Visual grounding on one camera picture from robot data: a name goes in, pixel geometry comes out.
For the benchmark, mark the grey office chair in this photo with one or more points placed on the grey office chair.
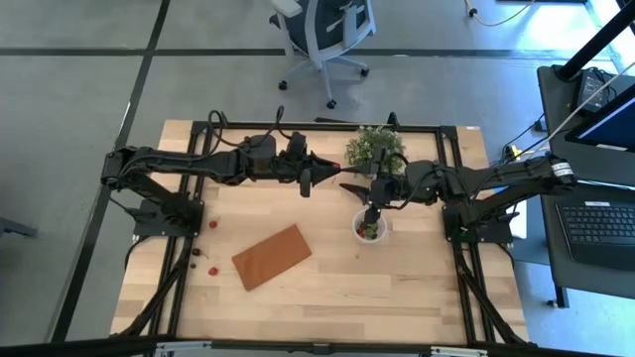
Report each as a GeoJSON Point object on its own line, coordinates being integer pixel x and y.
{"type": "Point", "coordinates": [322, 25]}

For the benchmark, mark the black laptop screen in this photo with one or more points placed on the black laptop screen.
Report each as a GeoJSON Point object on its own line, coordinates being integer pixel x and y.
{"type": "Point", "coordinates": [610, 124]}

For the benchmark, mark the black keyboard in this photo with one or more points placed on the black keyboard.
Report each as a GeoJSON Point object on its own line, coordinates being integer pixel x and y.
{"type": "Point", "coordinates": [600, 233]}

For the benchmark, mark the orange cloth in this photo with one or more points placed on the orange cloth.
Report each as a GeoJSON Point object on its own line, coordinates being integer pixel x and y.
{"type": "Point", "coordinates": [270, 258]}

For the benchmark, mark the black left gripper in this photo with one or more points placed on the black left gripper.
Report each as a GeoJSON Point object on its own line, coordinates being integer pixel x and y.
{"type": "Point", "coordinates": [290, 166]}

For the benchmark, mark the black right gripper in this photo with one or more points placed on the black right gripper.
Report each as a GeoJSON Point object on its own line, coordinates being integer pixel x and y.
{"type": "Point", "coordinates": [392, 186]}

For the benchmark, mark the green potted plant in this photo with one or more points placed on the green potted plant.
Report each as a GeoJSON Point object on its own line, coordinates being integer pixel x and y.
{"type": "Point", "coordinates": [367, 146]}

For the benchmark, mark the black side desk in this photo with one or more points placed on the black side desk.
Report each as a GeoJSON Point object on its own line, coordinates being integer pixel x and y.
{"type": "Point", "coordinates": [550, 248]}

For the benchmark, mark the black power adapter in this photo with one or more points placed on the black power adapter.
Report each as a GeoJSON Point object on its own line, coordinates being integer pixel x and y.
{"type": "Point", "coordinates": [590, 89]}

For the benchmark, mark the grey metal object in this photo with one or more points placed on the grey metal object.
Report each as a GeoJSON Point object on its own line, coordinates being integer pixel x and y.
{"type": "Point", "coordinates": [15, 228]}

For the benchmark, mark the black vertical post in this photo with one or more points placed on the black vertical post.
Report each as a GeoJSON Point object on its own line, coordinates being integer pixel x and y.
{"type": "Point", "coordinates": [595, 42]}

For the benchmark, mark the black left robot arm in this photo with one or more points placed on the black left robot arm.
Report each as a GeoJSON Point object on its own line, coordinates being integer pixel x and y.
{"type": "Point", "coordinates": [173, 163]}

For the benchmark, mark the white paper sheet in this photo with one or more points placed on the white paper sheet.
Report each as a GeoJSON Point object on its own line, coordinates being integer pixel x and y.
{"type": "Point", "coordinates": [520, 223]}

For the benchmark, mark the dark cherry with stem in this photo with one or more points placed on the dark cherry with stem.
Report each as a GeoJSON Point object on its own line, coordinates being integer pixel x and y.
{"type": "Point", "coordinates": [197, 252]}

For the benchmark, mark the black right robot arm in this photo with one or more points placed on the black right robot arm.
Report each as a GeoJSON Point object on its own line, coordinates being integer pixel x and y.
{"type": "Point", "coordinates": [496, 178]}

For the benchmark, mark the clear plastic tupperware container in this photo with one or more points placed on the clear plastic tupperware container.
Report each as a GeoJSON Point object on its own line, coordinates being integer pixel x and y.
{"type": "Point", "coordinates": [383, 233]}

